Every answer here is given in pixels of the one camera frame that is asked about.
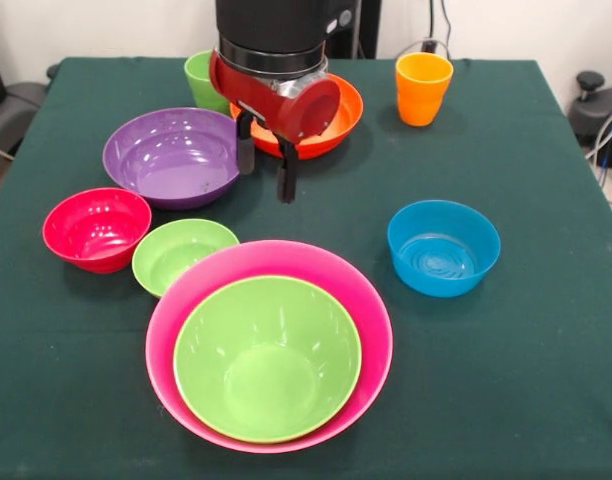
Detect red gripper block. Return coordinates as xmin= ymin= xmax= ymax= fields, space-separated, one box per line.
xmin=208 ymin=48 xmax=343 ymax=205

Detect purple plastic bowl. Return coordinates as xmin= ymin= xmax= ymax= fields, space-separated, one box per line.
xmin=102 ymin=107 xmax=251 ymax=211

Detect orange plastic bowl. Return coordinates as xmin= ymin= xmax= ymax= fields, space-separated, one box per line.
xmin=229 ymin=73 xmax=365 ymax=162

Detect green plastic cup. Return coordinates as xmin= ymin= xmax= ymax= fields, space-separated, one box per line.
xmin=183 ymin=50 xmax=233 ymax=116

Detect small green plastic bowl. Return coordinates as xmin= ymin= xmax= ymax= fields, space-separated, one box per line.
xmin=131 ymin=218 xmax=241 ymax=300

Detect pink plastic bowl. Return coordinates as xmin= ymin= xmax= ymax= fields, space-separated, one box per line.
xmin=145 ymin=239 xmax=394 ymax=455

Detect red plastic bowl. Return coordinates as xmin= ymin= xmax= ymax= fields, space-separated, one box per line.
xmin=41 ymin=187 xmax=153 ymax=275

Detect large green plastic bowl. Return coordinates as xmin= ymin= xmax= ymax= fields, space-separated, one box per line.
xmin=173 ymin=275 xmax=363 ymax=445

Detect blue plastic bowl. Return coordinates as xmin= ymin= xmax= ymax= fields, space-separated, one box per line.
xmin=387 ymin=199 xmax=502 ymax=299

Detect orange plastic cup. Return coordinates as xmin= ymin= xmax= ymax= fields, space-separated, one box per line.
xmin=394 ymin=52 xmax=455 ymax=128

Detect black cabinet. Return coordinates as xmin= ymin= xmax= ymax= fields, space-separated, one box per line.
xmin=325 ymin=0 xmax=382 ymax=60

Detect black chair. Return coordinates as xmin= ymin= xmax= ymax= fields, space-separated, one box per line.
xmin=0 ymin=34 xmax=61 ymax=161

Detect dark green tablecloth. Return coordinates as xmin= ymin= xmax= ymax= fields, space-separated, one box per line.
xmin=0 ymin=56 xmax=612 ymax=480

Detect black wall plug cable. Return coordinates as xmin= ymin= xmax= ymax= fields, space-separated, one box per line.
xmin=421 ymin=0 xmax=455 ymax=59

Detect blue and white cables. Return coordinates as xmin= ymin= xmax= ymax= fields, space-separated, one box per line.
xmin=585 ymin=102 xmax=612 ymax=171

